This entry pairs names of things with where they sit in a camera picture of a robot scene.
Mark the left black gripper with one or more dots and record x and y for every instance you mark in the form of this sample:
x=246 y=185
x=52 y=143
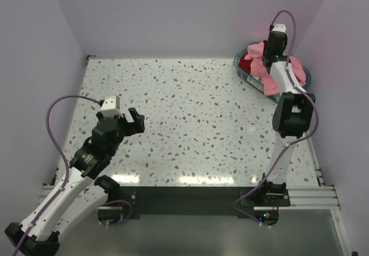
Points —
x=136 y=127

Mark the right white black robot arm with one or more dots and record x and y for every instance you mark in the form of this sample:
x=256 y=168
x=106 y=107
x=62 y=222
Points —
x=291 y=118

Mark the red t shirt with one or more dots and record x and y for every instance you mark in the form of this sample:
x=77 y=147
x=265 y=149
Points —
x=245 y=63

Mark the aluminium frame rail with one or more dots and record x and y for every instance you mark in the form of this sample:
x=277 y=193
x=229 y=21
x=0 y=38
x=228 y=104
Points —
x=94 y=197

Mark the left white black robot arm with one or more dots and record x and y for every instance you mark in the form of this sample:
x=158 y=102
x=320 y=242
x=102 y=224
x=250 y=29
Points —
x=36 y=235

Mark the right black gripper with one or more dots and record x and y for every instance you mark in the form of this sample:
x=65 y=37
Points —
x=264 y=47

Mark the teal plastic basket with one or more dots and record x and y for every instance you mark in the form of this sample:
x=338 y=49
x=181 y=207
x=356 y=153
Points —
x=261 y=79

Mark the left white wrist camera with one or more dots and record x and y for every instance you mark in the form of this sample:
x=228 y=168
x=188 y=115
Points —
x=111 y=107

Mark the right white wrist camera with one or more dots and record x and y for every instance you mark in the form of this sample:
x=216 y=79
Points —
x=278 y=28

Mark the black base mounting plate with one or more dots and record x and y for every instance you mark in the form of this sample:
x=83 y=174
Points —
x=243 y=202

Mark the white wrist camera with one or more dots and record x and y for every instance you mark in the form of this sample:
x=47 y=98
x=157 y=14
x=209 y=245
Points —
x=111 y=107
x=278 y=28

